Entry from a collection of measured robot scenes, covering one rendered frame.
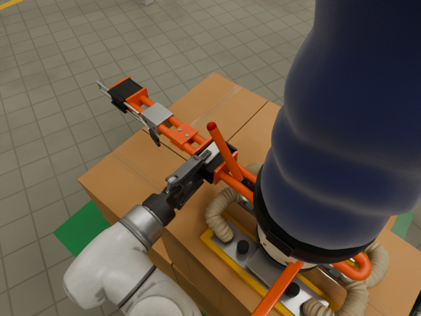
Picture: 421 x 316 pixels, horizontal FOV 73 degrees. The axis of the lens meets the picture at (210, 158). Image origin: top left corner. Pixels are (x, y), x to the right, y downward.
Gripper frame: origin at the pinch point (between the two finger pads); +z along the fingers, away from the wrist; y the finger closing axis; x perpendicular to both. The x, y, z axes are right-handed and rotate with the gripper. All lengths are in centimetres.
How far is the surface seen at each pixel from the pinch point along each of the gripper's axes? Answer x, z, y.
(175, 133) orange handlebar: -11.3, -0.6, -1.5
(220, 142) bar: 3.1, -0.1, -9.1
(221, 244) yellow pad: 13.9, -12.9, 10.3
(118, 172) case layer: -52, -5, 53
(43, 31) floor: -286, 72, 109
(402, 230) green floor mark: 76, 90, 108
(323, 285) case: 37.9, -4.7, 12.6
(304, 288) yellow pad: 34.5, -8.7, 10.3
